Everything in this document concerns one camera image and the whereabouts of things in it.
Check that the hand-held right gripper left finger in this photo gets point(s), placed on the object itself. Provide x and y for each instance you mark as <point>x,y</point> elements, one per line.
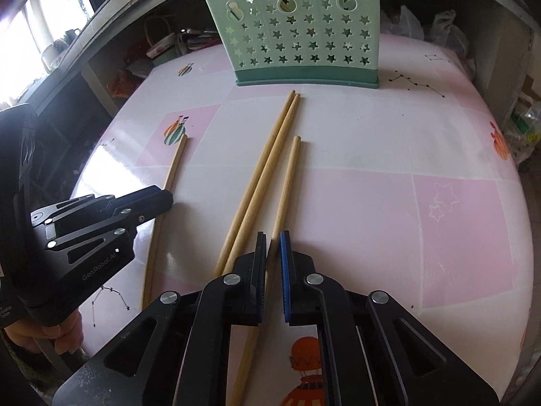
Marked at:
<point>262,262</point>

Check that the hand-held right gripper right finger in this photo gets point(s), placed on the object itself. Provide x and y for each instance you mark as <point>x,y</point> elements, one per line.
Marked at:
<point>285,275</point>

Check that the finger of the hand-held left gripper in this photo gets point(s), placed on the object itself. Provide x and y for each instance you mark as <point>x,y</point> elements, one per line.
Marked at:
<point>143,198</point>
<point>105,237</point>

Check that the green star-cutout utensil holder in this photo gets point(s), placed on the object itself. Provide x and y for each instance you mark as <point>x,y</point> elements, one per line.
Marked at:
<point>296,76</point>

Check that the person's left hand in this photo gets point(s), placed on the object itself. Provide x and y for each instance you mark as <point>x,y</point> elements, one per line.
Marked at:
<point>42,336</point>

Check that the white mug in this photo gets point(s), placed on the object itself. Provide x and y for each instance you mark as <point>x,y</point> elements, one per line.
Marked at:
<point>48,56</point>

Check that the orange snack packets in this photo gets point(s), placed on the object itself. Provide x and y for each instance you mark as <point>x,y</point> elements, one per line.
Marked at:
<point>124,84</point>

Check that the clear plastic bag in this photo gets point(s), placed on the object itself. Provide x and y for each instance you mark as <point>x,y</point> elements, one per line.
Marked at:
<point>405,25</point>
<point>450,34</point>

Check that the plastic bag with green packet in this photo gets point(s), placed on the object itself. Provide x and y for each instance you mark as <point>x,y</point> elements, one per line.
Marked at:
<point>524,131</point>

